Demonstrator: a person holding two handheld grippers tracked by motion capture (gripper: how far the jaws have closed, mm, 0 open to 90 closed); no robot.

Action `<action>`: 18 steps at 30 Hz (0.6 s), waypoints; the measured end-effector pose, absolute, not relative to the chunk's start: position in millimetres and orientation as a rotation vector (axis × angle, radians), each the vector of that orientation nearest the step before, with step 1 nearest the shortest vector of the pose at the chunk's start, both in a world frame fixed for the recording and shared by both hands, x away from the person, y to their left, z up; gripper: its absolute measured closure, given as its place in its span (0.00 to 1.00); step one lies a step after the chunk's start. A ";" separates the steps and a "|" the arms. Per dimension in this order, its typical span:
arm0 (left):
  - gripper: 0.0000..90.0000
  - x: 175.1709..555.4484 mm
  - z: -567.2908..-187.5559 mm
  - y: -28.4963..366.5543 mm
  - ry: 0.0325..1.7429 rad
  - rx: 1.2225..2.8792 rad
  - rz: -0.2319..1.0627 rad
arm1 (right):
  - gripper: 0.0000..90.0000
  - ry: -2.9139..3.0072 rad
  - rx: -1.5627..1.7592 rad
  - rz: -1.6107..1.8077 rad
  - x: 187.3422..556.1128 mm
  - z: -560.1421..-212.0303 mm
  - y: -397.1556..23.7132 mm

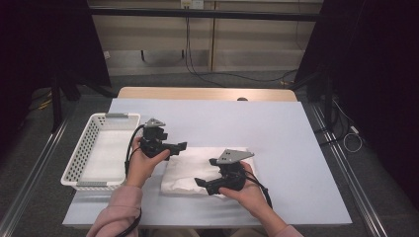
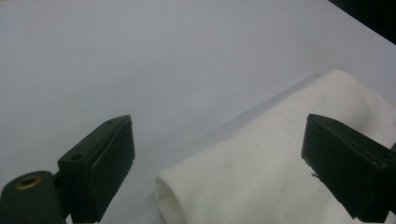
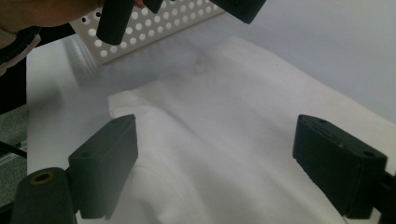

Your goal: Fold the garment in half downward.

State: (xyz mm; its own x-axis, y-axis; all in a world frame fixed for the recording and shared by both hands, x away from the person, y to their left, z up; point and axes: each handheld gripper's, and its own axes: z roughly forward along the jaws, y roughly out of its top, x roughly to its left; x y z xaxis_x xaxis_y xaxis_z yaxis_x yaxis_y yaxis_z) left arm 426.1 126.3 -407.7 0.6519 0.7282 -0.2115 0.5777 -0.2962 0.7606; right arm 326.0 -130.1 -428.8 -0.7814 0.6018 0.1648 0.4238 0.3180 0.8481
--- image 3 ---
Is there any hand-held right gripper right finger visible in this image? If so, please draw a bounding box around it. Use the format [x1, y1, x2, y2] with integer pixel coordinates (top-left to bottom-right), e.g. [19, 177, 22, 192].
[291, 114, 389, 220]

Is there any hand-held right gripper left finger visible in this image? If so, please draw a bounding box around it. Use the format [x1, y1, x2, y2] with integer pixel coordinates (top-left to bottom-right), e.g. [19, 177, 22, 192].
[67, 113, 139, 220]

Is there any white perforated plastic basket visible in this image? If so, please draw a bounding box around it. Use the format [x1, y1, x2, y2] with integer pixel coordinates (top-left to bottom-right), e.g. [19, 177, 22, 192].
[68, 0, 226, 66]

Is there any white baby shirt chick print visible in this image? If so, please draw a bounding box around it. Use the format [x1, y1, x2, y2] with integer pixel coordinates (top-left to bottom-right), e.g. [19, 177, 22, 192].
[106, 35, 396, 224]

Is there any metal floor rail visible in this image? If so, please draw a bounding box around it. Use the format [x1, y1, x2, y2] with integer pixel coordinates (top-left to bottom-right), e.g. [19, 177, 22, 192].
[0, 148, 28, 167]

